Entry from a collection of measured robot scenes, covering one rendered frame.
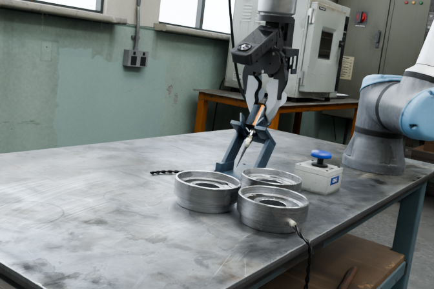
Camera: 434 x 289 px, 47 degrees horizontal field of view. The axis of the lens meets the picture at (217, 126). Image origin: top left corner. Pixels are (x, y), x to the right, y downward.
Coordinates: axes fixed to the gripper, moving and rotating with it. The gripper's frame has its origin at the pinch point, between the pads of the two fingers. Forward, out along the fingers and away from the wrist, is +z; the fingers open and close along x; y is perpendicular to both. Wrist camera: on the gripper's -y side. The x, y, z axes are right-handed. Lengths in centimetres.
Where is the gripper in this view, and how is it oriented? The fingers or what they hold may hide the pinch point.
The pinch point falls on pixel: (260, 115)
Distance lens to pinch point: 101.4
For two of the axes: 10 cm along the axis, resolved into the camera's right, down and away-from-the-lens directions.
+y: 5.7, -1.3, 8.1
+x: -8.2, -1.9, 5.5
